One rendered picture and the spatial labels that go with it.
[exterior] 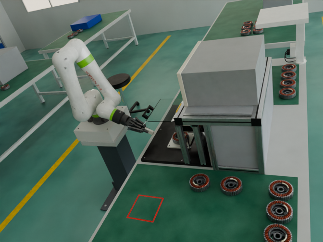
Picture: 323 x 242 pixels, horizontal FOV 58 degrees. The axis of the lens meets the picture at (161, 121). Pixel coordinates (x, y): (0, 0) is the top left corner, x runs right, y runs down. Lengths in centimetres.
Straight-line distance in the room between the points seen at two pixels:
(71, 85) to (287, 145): 137
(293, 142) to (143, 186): 91
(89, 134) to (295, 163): 142
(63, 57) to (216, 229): 128
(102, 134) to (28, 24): 719
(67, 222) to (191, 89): 185
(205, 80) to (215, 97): 11
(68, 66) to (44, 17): 681
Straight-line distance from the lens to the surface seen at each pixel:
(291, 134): 193
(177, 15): 675
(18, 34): 962
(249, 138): 153
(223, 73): 146
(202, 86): 152
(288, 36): 332
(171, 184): 170
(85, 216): 285
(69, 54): 190
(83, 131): 228
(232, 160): 165
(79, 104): 203
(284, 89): 230
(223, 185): 158
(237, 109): 152
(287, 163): 173
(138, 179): 180
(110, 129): 216
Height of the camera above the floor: 195
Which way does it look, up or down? 32 degrees down
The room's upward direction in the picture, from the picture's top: 17 degrees counter-clockwise
